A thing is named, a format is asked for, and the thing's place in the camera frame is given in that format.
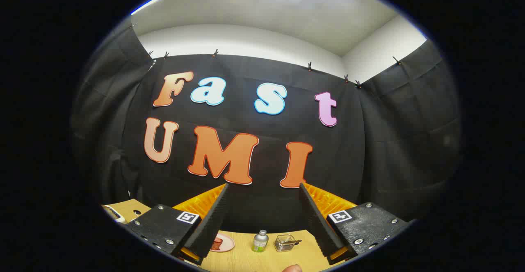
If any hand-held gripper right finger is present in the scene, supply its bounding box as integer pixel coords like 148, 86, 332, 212
299, 183, 411, 265

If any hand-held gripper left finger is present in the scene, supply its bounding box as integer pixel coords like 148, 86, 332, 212
125, 183, 229, 265

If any pink round plate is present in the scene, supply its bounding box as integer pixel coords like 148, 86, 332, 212
210, 233, 235, 253

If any green bottle with silver cap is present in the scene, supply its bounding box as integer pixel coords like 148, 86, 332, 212
252, 230, 269, 253

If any row of black cloth clips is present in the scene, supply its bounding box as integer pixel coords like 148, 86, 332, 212
129, 23, 402, 89

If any small wire basket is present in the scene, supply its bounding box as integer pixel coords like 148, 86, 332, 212
274, 234, 303, 252

